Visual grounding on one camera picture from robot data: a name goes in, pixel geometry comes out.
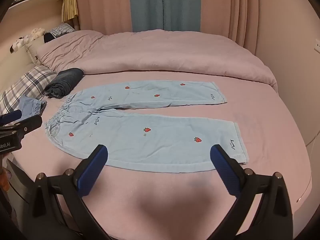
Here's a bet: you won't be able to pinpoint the large plaid pillow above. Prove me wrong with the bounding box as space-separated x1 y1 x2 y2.
0 65 58 115

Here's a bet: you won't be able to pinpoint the cream headboard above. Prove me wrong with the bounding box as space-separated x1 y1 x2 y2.
0 4 64 93

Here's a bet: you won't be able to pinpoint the pink bed sheet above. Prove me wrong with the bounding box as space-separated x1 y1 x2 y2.
0 73 313 240

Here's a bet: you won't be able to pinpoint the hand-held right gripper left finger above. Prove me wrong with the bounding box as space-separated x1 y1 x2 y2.
24 144 118 240

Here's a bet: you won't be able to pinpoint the yellowish hanging cloth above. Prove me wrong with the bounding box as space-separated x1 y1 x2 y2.
61 0 79 22

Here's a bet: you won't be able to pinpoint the dark navy cushion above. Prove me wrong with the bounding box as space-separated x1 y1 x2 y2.
43 32 59 43

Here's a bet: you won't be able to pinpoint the folded dark denim jeans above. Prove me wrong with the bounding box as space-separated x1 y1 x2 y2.
44 68 84 99

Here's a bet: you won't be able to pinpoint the small plaid pillow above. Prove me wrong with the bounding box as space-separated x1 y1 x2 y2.
47 23 76 37

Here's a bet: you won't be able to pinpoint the pink duvet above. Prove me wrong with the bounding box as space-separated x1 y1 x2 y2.
32 29 278 93

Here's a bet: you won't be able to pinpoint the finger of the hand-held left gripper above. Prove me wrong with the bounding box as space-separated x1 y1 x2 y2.
0 115 43 136
0 109 23 126

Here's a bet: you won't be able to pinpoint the small blue denim shorts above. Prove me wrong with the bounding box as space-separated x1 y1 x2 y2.
18 95 47 117

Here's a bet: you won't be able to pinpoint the cream pillow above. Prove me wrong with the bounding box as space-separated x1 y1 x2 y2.
24 38 48 64

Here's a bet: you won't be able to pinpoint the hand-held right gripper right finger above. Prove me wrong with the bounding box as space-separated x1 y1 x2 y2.
207 144 295 240

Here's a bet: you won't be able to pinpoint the black and white plush toy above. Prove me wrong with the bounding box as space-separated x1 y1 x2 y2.
9 35 32 53

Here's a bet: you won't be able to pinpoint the light blue strawberry pants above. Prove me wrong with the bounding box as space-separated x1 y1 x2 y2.
44 80 250 173

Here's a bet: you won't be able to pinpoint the pink curtain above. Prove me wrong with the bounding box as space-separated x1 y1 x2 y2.
70 0 258 55

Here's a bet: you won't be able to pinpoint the teal curtain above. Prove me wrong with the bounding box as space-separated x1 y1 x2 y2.
128 0 202 33

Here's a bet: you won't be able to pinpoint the thin cable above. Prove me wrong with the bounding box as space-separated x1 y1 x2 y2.
305 129 320 155

